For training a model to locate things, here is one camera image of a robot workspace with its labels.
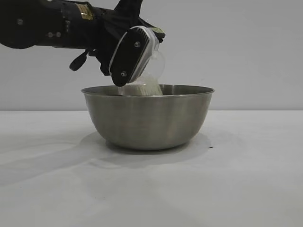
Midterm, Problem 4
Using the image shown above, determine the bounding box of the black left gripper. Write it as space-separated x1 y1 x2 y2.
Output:
63 0 166 77

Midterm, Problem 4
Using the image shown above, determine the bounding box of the clear plastic measuring cup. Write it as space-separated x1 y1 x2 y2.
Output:
118 26 167 96

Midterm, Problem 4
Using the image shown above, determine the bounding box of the stainless steel mixing bowl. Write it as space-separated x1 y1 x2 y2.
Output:
81 84 215 151

